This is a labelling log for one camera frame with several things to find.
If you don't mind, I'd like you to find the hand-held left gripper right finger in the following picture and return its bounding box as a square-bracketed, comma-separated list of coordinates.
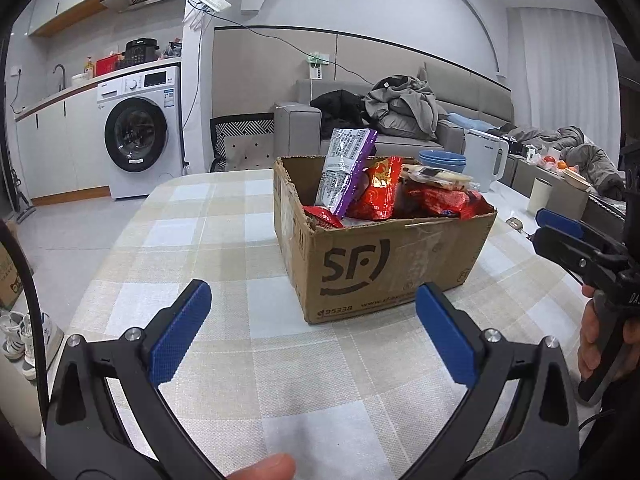
[415, 282, 583, 480]

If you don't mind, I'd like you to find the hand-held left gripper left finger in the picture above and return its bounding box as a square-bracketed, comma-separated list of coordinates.
[45, 280, 216, 480]

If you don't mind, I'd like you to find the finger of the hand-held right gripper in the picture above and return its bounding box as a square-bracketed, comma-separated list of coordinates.
[531, 225, 629, 286]
[535, 208, 626, 257]

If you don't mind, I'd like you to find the brown cardboard box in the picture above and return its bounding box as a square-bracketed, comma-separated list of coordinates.
[272, 155, 498, 325]

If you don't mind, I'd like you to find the small shiny red packet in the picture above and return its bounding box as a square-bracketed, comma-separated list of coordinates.
[402, 180, 496, 221]

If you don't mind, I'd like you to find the clear cracker packet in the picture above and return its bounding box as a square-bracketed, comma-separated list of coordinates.
[400, 164, 475, 192]

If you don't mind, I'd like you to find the red cookie packet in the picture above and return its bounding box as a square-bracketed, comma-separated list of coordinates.
[347, 156, 405, 222]

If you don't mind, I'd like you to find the purple and white snack packet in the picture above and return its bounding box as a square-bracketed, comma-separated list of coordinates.
[315, 128, 377, 219]

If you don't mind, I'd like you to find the person's right forearm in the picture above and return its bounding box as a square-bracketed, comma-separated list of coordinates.
[582, 355, 640, 461]

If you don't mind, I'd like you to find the person's right hand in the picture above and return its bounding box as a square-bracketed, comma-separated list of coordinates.
[577, 285, 605, 380]

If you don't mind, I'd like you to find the person's left hand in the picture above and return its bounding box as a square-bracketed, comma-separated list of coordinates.
[225, 452, 297, 480]

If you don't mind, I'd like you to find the cream cup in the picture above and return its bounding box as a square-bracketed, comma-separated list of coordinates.
[527, 177, 552, 216]

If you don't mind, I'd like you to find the beige food container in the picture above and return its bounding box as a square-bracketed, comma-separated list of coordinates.
[562, 167, 593, 192]

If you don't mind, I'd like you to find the white marble coffee table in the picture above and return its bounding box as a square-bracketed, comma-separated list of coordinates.
[470, 180, 546, 241]

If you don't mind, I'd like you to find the grey coat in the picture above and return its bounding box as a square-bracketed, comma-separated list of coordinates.
[505, 125, 626, 196]

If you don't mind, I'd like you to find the white electric kettle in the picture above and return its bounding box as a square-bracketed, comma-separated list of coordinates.
[464, 128, 510, 193]

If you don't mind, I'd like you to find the light blue pillow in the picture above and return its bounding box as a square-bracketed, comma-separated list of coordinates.
[446, 112, 493, 132]

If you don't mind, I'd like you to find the white sneaker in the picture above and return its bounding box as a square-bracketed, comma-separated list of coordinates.
[22, 312, 66, 381]
[0, 310, 31, 361]

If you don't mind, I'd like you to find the white curtain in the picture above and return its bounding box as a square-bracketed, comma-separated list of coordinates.
[505, 7, 621, 136]

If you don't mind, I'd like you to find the red and white snack bag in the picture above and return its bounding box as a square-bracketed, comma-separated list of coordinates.
[302, 205, 346, 231]

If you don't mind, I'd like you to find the printed cardboard box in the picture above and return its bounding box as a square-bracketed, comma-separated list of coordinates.
[0, 222, 35, 311]

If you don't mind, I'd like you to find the grey clothes pile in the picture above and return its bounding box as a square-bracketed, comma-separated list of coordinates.
[363, 75, 438, 141]

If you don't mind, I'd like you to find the patterned black and white chair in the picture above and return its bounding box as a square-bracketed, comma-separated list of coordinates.
[210, 115, 276, 173]

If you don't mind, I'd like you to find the upright floor cleaner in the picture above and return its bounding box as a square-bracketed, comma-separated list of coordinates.
[5, 157, 36, 223]

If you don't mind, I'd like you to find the white washing machine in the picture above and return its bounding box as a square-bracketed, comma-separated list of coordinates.
[95, 65, 185, 201]

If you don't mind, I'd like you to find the white kitchen counter cabinet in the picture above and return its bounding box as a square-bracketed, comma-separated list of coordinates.
[14, 57, 183, 206]

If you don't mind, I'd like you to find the grey sofa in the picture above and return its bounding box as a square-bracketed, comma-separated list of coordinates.
[273, 62, 626, 221]

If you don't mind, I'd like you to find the black jacket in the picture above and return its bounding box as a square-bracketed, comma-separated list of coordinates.
[310, 89, 373, 138]

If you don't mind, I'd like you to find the red box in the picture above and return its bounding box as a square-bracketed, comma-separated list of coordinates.
[95, 54, 125, 77]

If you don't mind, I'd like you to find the black pressure cooker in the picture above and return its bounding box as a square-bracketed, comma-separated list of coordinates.
[122, 38, 160, 66]

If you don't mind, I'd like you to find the black cable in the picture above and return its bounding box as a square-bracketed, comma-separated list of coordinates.
[0, 220, 51, 401]

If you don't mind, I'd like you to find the wall socket with charger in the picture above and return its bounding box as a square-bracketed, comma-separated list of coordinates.
[305, 52, 331, 81]

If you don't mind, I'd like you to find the white wall router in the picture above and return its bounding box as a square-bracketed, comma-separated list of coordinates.
[184, 0, 232, 23]

